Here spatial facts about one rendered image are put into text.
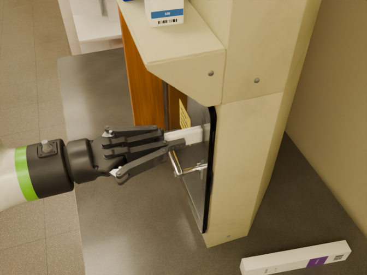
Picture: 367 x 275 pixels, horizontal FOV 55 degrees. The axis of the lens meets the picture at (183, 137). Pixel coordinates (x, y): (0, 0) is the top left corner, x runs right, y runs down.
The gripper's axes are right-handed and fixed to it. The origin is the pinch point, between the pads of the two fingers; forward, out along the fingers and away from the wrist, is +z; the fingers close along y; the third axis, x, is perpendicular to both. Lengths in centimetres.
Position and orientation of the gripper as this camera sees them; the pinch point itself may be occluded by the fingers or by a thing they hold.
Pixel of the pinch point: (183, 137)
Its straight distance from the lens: 64.4
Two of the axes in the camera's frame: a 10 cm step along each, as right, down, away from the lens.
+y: -3.1, -6.8, 6.7
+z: 9.5, -2.2, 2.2
